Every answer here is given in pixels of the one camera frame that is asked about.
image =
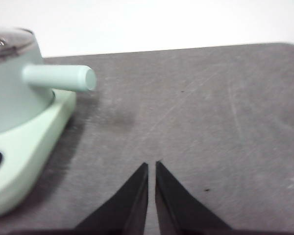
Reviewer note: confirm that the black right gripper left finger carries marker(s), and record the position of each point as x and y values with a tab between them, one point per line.
129	210

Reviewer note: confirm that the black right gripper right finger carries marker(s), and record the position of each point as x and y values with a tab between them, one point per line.
176	210

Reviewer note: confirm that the glass lid with green knob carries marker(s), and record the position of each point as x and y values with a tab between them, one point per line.
12	41

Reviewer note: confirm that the mint green steamer pot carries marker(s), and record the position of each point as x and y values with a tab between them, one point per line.
14	93

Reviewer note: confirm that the mint green breakfast machine base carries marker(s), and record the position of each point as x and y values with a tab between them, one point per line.
27	151

